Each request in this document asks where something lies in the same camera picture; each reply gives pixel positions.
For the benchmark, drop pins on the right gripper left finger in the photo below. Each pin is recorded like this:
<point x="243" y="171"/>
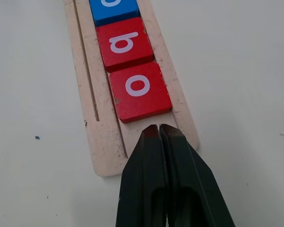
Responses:
<point x="142" y="184"/>

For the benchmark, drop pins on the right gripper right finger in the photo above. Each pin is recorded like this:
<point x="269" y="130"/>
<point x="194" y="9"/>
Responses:
<point x="194" y="184"/>

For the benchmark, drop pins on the red letter o block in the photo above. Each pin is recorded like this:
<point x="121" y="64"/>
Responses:
<point x="139" y="92"/>

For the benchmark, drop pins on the red letter b block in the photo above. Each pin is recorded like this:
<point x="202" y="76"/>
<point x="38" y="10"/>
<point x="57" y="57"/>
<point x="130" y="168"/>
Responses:
<point x="124" y="45"/>

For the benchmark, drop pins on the wooden letter tray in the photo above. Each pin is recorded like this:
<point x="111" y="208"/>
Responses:
<point x="161" y="47"/>

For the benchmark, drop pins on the blue letter o block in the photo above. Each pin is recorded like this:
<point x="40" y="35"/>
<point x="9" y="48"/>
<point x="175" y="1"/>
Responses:
<point x="113" y="13"/>

